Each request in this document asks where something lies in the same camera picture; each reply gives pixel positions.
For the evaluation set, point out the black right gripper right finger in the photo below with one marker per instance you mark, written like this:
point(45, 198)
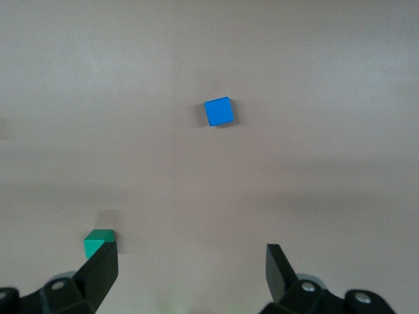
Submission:
point(278, 278)

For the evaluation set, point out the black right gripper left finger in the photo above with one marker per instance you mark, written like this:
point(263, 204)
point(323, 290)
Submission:
point(98, 278)

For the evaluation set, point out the blue cube block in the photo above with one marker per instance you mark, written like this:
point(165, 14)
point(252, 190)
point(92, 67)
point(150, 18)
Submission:
point(219, 111)

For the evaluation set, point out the green cube block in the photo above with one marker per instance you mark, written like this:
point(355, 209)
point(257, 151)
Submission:
point(93, 242)

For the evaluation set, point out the brown paper table cover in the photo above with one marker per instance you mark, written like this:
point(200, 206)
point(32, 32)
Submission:
point(209, 49)

